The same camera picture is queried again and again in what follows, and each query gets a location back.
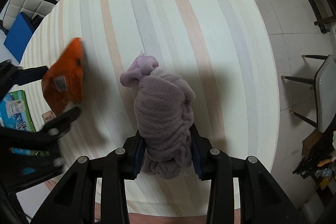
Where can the purple fluffy cloth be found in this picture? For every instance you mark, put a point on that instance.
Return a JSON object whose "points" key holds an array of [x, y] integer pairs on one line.
{"points": [[164, 115]]}

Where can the brown wooden chair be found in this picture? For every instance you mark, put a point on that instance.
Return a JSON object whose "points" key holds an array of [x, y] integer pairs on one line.
{"points": [[324, 14]]}

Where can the white quilted chair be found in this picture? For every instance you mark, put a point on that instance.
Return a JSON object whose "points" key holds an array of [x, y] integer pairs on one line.
{"points": [[36, 10]]}

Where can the cardboard box with blue print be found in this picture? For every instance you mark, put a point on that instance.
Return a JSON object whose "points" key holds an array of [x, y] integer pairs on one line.
{"points": [[15, 112]]}

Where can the striped cream tablecloth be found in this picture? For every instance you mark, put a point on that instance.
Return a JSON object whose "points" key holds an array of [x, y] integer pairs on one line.
{"points": [[220, 47]]}

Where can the grey padded chair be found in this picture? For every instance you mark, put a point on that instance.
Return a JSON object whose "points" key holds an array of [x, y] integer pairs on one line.
{"points": [[323, 85]]}

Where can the orange snack bag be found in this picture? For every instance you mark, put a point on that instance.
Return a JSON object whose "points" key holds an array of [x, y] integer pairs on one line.
{"points": [[63, 82]]}

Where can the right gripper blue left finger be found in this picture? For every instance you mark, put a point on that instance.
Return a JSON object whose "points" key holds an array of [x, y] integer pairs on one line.
{"points": [[140, 148]]}

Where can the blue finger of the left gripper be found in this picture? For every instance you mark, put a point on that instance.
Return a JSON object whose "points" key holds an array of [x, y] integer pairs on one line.
{"points": [[30, 75]]}

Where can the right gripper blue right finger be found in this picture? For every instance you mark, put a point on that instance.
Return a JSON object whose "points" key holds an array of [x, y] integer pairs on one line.
{"points": [[196, 150]]}

